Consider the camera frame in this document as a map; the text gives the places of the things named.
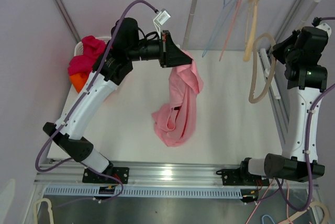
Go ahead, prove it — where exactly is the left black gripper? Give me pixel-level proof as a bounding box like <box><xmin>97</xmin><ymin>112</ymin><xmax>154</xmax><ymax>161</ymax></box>
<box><xmin>126</xmin><ymin>30</ymin><xmax>192</xmax><ymax>68</ymax></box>

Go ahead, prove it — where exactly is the beige plastic hanger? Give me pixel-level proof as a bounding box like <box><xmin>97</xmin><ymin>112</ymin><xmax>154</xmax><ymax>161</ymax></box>
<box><xmin>243</xmin><ymin>0</ymin><xmax>260</xmax><ymax>62</ymax></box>
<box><xmin>248</xmin><ymin>32</ymin><xmax>277</xmax><ymax>104</ymax></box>

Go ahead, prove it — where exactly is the pink t shirt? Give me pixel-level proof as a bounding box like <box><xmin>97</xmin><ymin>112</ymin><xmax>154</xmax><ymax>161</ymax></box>
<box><xmin>151</xmin><ymin>50</ymin><xmax>204</xmax><ymax>147</ymax></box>

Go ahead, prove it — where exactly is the pink wire hanger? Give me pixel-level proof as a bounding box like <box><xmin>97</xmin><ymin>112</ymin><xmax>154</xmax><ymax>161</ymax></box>
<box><xmin>219</xmin><ymin>0</ymin><xmax>242</xmax><ymax>61</ymax></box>

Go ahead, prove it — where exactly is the blue wire hanger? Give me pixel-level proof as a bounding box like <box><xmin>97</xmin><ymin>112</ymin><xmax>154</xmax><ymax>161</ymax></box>
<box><xmin>202</xmin><ymin>0</ymin><xmax>238</xmax><ymax>58</ymax></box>

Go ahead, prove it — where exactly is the red t shirt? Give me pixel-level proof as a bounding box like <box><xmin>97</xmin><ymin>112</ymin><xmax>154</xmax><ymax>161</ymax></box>
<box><xmin>68</xmin><ymin>36</ymin><xmax>107</xmax><ymax>76</ymax></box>

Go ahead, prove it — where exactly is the orange t shirt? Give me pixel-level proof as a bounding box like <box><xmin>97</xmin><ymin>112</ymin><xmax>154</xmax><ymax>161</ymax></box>
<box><xmin>70</xmin><ymin>73</ymin><xmax>88</xmax><ymax>93</ymax></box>

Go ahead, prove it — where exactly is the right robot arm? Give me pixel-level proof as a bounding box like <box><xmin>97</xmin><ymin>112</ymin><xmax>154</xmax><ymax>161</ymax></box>
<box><xmin>238</xmin><ymin>23</ymin><xmax>332</xmax><ymax>185</ymax></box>

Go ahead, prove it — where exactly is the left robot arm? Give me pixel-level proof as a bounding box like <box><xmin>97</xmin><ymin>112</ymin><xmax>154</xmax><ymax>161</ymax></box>
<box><xmin>43</xmin><ymin>17</ymin><xmax>193</xmax><ymax>183</ymax></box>

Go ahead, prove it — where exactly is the pink hanger on floor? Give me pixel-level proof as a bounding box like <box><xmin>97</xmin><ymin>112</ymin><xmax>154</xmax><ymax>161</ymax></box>
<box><xmin>244</xmin><ymin>176</ymin><xmax>293</xmax><ymax>224</ymax></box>

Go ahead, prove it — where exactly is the beige hanger on floor right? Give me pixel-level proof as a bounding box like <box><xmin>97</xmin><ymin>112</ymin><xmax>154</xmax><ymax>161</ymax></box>
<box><xmin>279</xmin><ymin>201</ymin><xmax>331</xmax><ymax>223</ymax></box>

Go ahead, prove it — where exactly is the beige hanger on floor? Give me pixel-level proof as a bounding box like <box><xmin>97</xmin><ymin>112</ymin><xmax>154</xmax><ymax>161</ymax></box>
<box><xmin>279</xmin><ymin>201</ymin><xmax>331</xmax><ymax>223</ymax></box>
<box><xmin>32</xmin><ymin>197</ymin><xmax>55</xmax><ymax>224</ymax></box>

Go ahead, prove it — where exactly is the beige hanger on floor left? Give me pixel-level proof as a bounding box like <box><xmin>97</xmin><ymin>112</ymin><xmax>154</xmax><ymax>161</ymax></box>
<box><xmin>32</xmin><ymin>197</ymin><xmax>55</xmax><ymax>224</ymax></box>

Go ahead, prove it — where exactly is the white plastic laundry basket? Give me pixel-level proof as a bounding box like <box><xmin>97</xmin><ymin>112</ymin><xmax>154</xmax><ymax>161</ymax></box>
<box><xmin>74</xmin><ymin>36</ymin><xmax>111</xmax><ymax>56</ymax></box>

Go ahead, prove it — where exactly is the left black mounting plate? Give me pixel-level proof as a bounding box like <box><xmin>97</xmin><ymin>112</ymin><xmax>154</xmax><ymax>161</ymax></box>
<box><xmin>82</xmin><ymin>166</ymin><xmax>130</xmax><ymax>184</ymax></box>

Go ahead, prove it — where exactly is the black mounting plate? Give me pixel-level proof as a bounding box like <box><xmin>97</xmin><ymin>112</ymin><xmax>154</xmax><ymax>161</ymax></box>
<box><xmin>82</xmin><ymin>166</ymin><xmax>130</xmax><ymax>184</ymax></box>
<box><xmin>216</xmin><ymin>168</ymin><xmax>270</xmax><ymax>186</ymax></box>

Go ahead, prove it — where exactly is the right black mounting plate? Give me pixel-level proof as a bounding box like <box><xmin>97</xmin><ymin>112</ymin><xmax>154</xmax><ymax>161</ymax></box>
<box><xmin>216</xmin><ymin>168</ymin><xmax>270</xmax><ymax>186</ymax></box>

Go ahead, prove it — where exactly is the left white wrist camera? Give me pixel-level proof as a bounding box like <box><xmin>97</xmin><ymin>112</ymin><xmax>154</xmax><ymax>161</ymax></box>
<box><xmin>153</xmin><ymin>9</ymin><xmax>171</xmax><ymax>38</ymax></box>

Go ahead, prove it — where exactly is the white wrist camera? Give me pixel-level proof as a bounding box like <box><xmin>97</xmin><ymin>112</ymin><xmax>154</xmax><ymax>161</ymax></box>
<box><xmin>311</xmin><ymin>17</ymin><xmax>332</xmax><ymax>37</ymax></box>
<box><xmin>153</xmin><ymin>9</ymin><xmax>171</xmax><ymax>38</ymax></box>

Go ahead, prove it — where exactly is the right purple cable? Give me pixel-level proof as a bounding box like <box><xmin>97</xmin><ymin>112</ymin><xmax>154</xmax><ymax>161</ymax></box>
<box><xmin>272</xmin><ymin>16</ymin><xmax>335</xmax><ymax>212</ymax></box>

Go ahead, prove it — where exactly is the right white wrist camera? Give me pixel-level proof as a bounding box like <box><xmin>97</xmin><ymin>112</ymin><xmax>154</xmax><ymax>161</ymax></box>
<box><xmin>311</xmin><ymin>17</ymin><xmax>332</xmax><ymax>37</ymax></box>

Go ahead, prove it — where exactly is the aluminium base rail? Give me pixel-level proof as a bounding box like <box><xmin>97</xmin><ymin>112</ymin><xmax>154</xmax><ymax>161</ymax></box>
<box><xmin>33</xmin><ymin>161</ymin><xmax>239</xmax><ymax>188</ymax></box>

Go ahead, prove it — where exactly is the white slotted cable duct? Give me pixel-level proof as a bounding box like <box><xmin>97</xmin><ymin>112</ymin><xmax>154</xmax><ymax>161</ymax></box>
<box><xmin>44</xmin><ymin>185</ymin><xmax>242</xmax><ymax>199</ymax></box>

